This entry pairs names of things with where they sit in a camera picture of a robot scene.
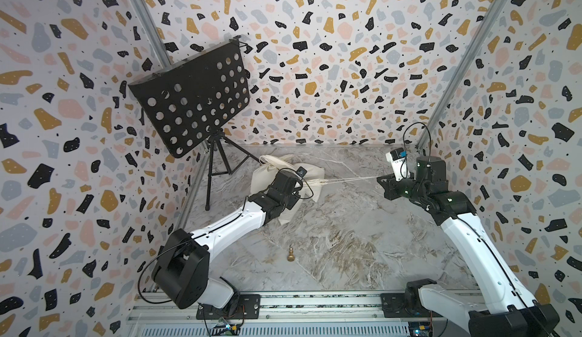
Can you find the cream drawstring soil bag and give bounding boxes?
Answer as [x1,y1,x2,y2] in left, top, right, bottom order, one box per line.
[248,163,364,225]

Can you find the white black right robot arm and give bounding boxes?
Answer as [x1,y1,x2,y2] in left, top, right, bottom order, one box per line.
[377,148,559,336]

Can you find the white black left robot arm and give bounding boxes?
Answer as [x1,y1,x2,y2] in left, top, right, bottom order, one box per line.
[152,167,307,316]

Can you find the cream cloth bag far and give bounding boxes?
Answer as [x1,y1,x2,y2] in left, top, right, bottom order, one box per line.
[259,155,326,186]

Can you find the right green circuit board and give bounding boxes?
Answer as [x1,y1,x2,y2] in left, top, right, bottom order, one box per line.
[409,322,433,337]

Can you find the green circuit board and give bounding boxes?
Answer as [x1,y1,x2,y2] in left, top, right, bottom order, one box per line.
[212,318,240,336]
[409,322,433,337]

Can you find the left green circuit board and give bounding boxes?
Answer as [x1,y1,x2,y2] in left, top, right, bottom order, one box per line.
[212,318,240,336]

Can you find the black music stand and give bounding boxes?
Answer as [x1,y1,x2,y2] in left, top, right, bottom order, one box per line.
[128,36,262,212]

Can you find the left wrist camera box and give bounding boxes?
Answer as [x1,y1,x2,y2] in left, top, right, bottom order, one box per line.
[296,167,307,179]

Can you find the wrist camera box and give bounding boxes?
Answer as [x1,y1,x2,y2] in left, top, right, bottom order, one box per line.
[296,167,307,179]
[386,147,410,182]

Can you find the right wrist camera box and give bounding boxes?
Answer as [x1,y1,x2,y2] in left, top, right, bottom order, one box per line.
[386,147,410,182]

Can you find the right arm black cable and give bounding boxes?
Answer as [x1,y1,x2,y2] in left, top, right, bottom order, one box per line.
[402,122,433,160]

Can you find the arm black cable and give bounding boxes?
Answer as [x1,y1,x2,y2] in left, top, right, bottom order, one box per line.
[402,122,433,160]
[137,195,249,305]

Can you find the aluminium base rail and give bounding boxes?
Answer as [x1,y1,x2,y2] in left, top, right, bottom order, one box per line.
[123,291,467,336]

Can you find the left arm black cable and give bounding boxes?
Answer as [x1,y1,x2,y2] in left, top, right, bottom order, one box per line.
[137,195,249,305]

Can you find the aluminium corner post right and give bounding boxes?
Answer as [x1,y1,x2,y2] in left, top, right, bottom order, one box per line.
[416,0,508,153]

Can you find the aluminium corner post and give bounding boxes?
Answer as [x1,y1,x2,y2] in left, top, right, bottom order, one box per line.
[130,0,171,69]
[416,0,508,153]

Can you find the aluminium corner post left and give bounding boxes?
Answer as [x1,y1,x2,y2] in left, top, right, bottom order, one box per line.
[130,0,171,69]

